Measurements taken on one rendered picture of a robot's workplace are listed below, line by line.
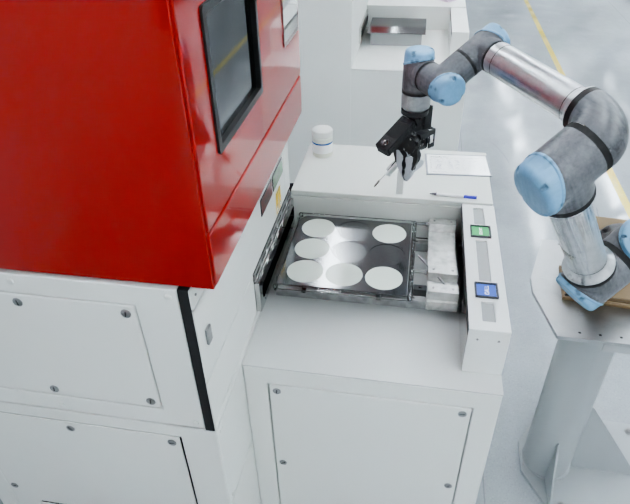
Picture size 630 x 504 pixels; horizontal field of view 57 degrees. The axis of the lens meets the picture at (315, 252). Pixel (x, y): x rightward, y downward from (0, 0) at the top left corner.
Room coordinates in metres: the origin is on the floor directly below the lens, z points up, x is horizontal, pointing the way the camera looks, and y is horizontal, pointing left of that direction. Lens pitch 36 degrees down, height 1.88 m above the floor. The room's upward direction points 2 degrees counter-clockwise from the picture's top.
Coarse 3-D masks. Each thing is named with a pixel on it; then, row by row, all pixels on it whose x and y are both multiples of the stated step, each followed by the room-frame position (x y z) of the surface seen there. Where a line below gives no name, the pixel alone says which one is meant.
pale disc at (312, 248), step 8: (304, 240) 1.41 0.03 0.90; (312, 240) 1.41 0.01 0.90; (320, 240) 1.41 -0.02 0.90; (296, 248) 1.37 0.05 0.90; (304, 248) 1.37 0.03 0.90; (312, 248) 1.37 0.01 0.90; (320, 248) 1.37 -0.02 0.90; (328, 248) 1.37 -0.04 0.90; (304, 256) 1.33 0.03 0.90; (312, 256) 1.33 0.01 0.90; (320, 256) 1.33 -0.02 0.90
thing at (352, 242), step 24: (312, 216) 1.54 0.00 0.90; (336, 240) 1.41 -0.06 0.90; (360, 240) 1.40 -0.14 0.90; (408, 240) 1.40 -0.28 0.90; (288, 264) 1.30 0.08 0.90; (360, 264) 1.29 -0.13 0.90; (384, 264) 1.28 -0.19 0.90; (408, 264) 1.28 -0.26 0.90; (336, 288) 1.18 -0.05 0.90; (360, 288) 1.18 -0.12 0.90
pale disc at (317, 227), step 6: (306, 222) 1.51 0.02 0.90; (312, 222) 1.51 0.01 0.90; (318, 222) 1.51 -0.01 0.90; (324, 222) 1.51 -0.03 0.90; (330, 222) 1.50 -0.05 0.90; (306, 228) 1.47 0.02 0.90; (312, 228) 1.47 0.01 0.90; (318, 228) 1.47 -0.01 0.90; (324, 228) 1.47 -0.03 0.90; (330, 228) 1.47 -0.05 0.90; (306, 234) 1.44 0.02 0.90; (312, 234) 1.44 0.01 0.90; (318, 234) 1.44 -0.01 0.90; (324, 234) 1.44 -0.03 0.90
